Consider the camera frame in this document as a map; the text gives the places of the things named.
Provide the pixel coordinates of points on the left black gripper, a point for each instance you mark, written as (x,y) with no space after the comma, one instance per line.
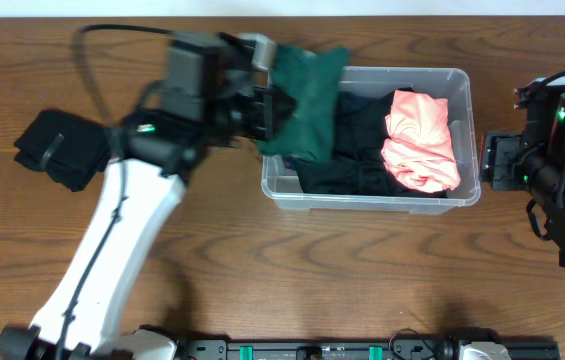
(259,116)

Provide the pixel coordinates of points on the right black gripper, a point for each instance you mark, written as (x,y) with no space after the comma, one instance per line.
(505,167)

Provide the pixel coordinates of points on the clear plastic storage bin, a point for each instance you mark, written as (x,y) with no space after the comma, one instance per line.
(282,184)

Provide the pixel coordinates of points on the dark green cloth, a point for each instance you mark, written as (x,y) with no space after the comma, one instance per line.
(312,80)

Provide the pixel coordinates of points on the pink salmon garment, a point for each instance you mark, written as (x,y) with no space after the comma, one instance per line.
(418,151)

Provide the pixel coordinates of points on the black garment with band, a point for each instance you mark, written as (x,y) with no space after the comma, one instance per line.
(349,103)

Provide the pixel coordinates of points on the large black garment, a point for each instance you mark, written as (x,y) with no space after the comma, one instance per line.
(356,166)

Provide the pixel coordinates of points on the black cloth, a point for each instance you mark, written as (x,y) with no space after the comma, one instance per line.
(68,148)

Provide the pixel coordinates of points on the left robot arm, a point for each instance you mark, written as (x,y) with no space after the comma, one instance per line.
(164,139)

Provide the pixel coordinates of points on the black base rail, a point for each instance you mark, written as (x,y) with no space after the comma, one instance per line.
(405,344)

